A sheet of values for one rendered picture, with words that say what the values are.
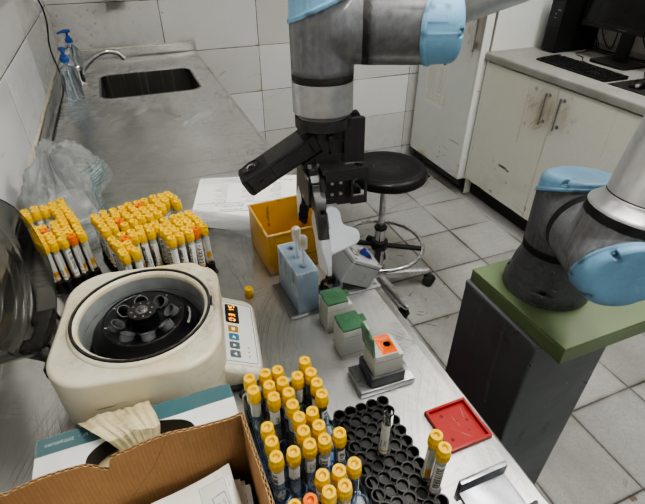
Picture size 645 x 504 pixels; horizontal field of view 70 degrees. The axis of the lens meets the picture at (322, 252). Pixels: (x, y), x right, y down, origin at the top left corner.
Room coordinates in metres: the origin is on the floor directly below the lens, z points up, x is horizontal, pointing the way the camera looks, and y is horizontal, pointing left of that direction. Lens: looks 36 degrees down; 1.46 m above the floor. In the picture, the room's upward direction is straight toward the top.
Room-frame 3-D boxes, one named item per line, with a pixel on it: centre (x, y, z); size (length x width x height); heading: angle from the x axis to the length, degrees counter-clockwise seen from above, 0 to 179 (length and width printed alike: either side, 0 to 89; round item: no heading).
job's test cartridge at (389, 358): (0.48, -0.09, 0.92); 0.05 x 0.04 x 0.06; 110
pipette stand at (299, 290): (0.66, 0.04, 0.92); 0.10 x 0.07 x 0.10; 24
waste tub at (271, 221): (0.82, 0.07, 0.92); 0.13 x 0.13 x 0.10; 24
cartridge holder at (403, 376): (0.48, -0.09, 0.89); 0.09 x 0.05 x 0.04; 110
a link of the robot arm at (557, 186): (0.67, -0.42, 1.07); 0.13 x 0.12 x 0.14; 177
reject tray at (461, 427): (0.39, -0.19, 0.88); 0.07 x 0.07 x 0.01; 22
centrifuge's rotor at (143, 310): (0.50, 0.27, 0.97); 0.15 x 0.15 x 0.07
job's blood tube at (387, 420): (0.34, -0.08, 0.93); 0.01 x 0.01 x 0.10
